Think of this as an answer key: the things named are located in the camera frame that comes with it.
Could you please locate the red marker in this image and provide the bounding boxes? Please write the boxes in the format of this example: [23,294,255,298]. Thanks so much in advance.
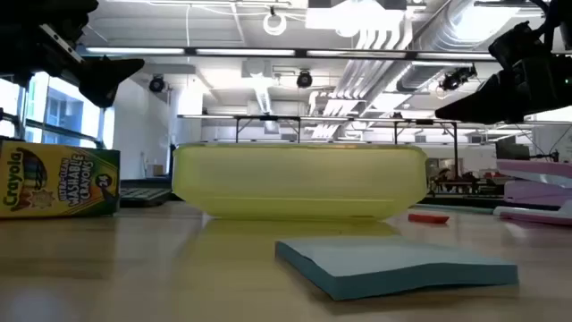
[407,213,450,225]

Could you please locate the blue sticky note pad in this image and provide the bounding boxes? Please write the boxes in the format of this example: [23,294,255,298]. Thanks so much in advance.
[274,236,519,301]

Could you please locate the pink stapler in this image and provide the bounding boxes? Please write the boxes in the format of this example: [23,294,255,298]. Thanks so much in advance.
[493,159,572,227]

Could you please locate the yellow-green translucent pencil case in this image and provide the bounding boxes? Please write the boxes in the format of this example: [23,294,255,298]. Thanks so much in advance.
[172,142,429,221]

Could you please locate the white ceiling ring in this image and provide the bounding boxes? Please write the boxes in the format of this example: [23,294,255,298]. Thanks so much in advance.
[262,11,288,37]

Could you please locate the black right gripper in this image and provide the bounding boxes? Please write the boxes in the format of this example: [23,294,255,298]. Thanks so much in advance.
[434,21,572,125]

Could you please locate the black ceiling camera rig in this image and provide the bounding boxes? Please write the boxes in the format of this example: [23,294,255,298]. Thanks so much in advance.
[437,64,478,93]

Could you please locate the black background rig frame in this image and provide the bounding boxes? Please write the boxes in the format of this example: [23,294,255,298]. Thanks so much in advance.
[234,114,459,180]

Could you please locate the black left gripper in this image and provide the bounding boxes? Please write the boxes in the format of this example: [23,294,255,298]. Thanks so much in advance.
[0,0,146,109]

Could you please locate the black calculator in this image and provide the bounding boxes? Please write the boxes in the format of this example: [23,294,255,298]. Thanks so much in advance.
[119,178,174,208]

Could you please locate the large window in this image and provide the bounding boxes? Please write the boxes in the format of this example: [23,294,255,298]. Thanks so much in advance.
[0,71,115,151]

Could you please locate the yellow Crayola crayon box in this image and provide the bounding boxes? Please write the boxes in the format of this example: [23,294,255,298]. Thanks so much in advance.
[0,139,121,219]

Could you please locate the long ceiling light bar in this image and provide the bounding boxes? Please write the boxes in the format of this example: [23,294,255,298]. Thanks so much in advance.
[82,46,497,62]

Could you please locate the black computer monitor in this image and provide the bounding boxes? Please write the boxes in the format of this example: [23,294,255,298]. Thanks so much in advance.
[494,135,531,161]

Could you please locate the black right camera cable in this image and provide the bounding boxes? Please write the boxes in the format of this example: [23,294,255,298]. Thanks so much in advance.
[531,0,564,48]

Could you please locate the silver ventilation duct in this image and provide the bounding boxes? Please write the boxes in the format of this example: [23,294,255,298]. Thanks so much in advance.
[415,0,551,53]

